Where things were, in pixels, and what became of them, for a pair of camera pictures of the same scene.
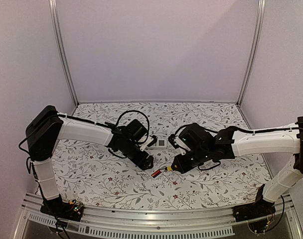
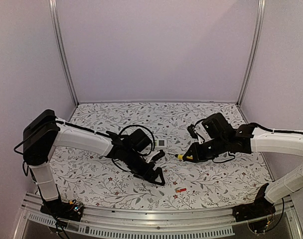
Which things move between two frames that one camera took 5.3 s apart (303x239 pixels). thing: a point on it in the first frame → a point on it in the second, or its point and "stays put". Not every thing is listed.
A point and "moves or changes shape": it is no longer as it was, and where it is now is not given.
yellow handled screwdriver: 168,168 moves or changes shape
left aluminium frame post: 57,27 stays put
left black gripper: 139,162 → 146,174
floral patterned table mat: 100,176 stays put
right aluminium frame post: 262,9 stays put
